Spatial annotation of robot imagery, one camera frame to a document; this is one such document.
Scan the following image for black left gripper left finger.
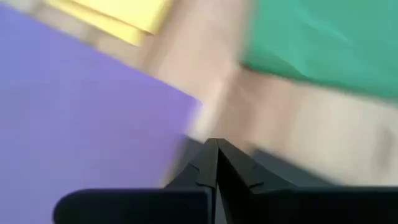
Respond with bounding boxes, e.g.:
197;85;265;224
52;139;218;224

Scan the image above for green paper sheet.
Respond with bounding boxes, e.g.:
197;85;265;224
241;0;398;100

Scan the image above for yellow paper sheet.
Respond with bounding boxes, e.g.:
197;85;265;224
45;0;147;47
71;0;174;35

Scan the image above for purple paper sheet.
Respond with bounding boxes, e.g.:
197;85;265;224
0;2;203;224

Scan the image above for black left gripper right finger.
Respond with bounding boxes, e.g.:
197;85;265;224
217;139;398;224

